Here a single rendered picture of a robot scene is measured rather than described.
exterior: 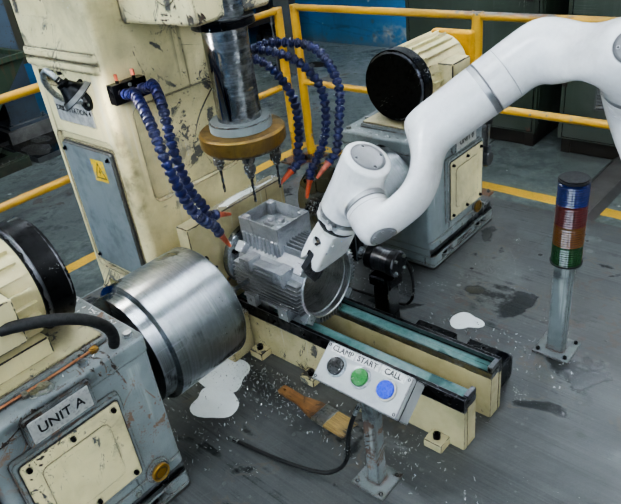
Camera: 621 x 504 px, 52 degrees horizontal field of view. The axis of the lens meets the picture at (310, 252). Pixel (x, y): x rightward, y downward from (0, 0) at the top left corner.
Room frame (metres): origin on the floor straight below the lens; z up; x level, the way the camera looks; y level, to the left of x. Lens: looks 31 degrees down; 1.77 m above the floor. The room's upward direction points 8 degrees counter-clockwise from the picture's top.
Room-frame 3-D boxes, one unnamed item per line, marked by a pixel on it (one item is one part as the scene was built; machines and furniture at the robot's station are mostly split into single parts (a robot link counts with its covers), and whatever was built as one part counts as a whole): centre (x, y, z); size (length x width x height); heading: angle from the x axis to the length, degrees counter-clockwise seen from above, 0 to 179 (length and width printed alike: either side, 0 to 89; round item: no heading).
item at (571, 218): (1.08, -0.52, 1.14); 0.06 x 0.06 x 0.04
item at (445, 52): (1.68, -0.39, 1.16); 0.33 x 0.26 x 0.42; 135
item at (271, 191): (1.36, 0.19, 0.97); 0.30 x 0.11 x 0.34; 135
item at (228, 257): (1.31, 0.14, 1.02); 0.15 x 0.02 x 0.15; 135
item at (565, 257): (1.08, -0.52, 1.05); 0.06 x 0.06 x 0.04
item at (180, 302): (1.00, 0.33, 1.04); 0.37 x 0.25 x 0.25; 135
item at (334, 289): (1.21, 0.04, 1.02); 0.20 x 0.19 x 0.19; 44
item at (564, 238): (1.08, -0.52, 1.10); 0.06 x 0.06 x 0.04
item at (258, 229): (1.24, 0.07, 1.11); 0.12 x 0.11 x 0.07; 44
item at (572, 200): (1.08, -0.52, 1.19); 0.06 x 0.06 x 0.04
